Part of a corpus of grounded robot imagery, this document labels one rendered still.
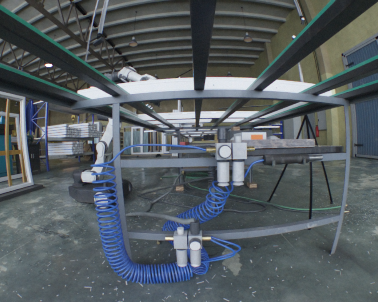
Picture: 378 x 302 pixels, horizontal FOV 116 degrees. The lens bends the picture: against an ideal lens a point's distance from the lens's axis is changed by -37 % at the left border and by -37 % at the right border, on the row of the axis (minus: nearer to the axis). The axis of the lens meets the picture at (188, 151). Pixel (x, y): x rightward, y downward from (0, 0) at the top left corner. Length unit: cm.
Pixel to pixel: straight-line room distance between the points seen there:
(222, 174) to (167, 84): 51
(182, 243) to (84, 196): 149
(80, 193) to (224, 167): 169
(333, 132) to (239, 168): 782
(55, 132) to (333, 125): 989
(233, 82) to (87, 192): 169
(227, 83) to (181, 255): 79
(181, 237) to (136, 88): 71
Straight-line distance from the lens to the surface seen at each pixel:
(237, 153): 65
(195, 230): 72
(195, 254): 77
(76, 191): 214
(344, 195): 106
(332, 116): 842
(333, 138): 837
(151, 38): 1471
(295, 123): 1082
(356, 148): 776
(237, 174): 67
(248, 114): 200
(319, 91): 86
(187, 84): 91
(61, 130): 593
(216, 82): 92
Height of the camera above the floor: 62
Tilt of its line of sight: 3 degrees down
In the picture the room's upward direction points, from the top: 2 degrees counter-clockwise
